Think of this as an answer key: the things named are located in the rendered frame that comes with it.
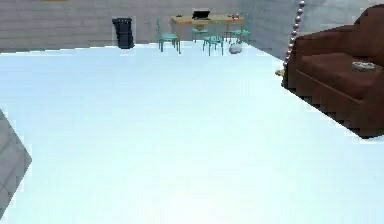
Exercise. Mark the teal chair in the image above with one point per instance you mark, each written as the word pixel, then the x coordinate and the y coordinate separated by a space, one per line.
pixel 240 32
pixel 199 31
pixel 213 40
pixel 166 37

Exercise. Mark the grey round ball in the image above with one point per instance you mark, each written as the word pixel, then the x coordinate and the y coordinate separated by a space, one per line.
pixel 235 48

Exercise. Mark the wooden table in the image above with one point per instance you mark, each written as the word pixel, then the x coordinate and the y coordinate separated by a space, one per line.
pixel 206 20

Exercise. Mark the black laptop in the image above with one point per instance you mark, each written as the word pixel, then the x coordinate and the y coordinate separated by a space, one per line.
pixel 201 14

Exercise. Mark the black bin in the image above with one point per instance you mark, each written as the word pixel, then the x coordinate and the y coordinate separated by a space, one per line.
pixel 124 32

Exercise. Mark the brown sofa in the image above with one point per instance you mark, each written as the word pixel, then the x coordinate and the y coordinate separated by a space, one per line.
pixel 333 76

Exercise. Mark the grey remote control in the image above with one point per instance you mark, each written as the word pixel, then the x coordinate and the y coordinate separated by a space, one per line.
pixel 362 65

